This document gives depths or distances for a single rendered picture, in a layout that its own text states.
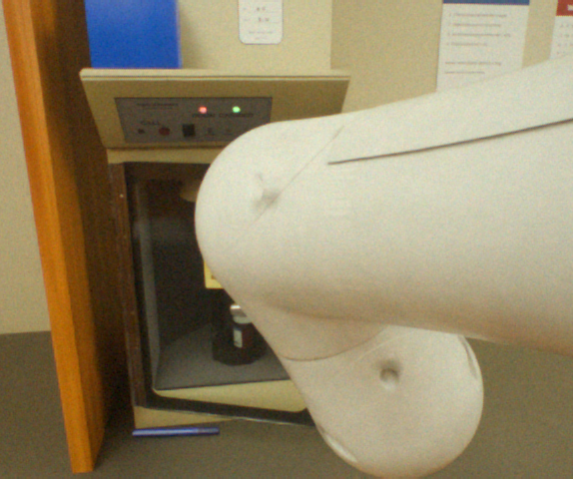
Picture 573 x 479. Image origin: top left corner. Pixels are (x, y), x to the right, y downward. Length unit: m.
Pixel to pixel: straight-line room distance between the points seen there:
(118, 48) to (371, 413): 0.50
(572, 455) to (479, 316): 0.82
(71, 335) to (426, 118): 0.66
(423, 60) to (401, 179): 1.13
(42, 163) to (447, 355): 0.54
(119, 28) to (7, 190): 0.70
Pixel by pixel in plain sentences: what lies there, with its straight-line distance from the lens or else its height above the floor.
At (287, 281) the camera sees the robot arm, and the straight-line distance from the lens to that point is 0.22.
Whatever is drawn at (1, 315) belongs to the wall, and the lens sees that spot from 1.39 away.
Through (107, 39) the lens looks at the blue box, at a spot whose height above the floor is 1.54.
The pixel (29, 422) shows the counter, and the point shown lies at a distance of 1.03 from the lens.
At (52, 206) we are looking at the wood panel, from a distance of 0.71.
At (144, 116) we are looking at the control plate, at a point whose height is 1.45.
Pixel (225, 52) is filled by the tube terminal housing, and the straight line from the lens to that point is 0.76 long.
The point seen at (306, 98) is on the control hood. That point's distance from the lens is 0.68.
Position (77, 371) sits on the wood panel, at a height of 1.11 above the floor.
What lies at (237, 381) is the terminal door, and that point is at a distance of 0.82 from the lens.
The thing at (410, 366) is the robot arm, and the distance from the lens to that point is 0.29.
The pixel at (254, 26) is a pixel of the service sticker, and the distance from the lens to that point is 0.76.
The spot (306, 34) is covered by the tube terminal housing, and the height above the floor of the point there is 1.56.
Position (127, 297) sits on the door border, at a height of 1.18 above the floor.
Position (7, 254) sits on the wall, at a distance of 1.33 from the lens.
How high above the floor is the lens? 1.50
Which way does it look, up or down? 17 degrees down
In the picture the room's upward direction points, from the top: straight up
